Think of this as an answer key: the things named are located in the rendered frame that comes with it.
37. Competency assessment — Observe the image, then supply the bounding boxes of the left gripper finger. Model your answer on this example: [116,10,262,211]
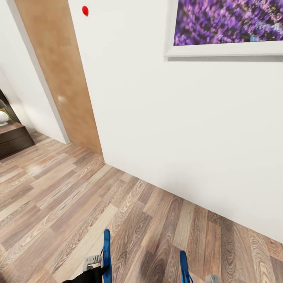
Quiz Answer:
[101,264,110,275]

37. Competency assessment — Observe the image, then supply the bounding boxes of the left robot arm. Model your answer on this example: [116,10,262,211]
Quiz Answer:
[62,255,110,283]

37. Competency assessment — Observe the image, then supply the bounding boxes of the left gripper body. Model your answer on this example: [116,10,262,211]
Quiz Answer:
[78,266,102,283]

